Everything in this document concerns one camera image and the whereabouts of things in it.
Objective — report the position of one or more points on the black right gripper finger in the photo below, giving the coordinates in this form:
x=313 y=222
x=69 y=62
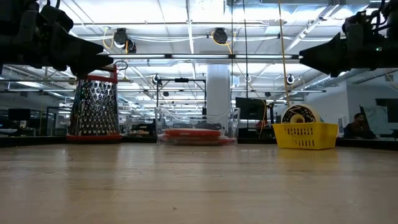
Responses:
x=329 y=56

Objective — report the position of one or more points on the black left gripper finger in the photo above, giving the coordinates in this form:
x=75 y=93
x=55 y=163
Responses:
x=93 y=63
x=74 y=46

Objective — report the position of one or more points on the chocolate glazed donut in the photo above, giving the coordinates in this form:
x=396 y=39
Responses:
x=308 y=113

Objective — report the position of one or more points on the red popcorn bag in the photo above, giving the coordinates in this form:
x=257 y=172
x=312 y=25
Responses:
x=196 y=142

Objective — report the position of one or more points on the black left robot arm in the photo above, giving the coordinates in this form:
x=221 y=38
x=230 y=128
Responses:
x=12 y=4

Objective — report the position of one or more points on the red steel box grater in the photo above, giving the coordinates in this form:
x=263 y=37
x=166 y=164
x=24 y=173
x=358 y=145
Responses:
x=94 y=109

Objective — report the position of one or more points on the person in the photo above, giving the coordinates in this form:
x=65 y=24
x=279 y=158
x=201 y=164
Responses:
x=359 y=127

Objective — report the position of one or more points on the yellow plastic basket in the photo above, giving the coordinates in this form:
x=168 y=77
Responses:
x=304 y=137

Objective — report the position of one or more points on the long ceiling light bar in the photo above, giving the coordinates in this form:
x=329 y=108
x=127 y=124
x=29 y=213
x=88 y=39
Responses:
x=202 y=56

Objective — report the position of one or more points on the white pillar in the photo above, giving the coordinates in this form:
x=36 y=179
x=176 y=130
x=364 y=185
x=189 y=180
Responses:
x=219 y=93

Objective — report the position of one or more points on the clear plastic bin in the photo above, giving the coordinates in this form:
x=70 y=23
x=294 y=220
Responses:
x=196 y=121

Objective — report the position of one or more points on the black overhead frame rig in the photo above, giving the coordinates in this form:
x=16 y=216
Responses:
x=182 y=80

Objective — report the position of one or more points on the black wall monitor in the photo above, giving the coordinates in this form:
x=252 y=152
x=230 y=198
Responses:
x=250 y=107

